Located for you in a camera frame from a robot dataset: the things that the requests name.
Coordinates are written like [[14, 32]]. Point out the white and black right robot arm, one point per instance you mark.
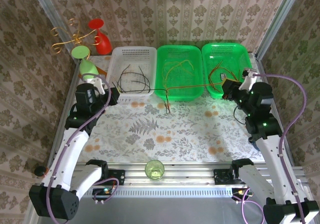
[[270, 159]]

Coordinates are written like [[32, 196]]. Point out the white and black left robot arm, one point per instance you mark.
[[72, 154]]

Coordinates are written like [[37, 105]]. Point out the small basket sticker label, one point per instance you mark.
[[222, 76]]

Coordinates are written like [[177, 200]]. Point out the green plastic basket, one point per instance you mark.
[[232, 57], [180, 74]]

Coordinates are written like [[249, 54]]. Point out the green plastic wine glass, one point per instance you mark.
[[86, 68]]

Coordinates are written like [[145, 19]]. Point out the white plastic basket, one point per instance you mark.
[[132, 57]]

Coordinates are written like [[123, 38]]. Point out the small blue object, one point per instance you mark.
[[253, 142]]

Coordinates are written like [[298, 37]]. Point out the red plastic wine glass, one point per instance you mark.
[[102, 44]]

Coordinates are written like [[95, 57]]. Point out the clear green plastic cup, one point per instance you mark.
[[154, 171]]

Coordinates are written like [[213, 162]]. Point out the orange bottle with black cap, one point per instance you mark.
[[40, 171]]

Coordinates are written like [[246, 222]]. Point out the small black controller board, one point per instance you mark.
[[240, 191], [102, 191]]

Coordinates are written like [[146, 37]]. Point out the grey metal panel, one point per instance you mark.
[[175, 209]]

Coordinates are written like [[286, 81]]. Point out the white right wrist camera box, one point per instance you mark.
[[247, 81]]

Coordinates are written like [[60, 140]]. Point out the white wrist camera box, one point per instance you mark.
[[247, 81], [96, 83]]

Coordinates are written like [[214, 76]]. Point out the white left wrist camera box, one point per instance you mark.
[[96, 83]]

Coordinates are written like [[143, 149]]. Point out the aluminium table side rail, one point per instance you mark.
[[263, 64], [61, 114]]

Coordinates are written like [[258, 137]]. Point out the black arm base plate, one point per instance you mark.
[[220, 176], [120, 176]]

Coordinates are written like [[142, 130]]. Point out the aluminium frame post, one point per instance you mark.
[[280, 19], [50, 12]]

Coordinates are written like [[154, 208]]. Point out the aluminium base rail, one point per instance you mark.
[[187, 174]]

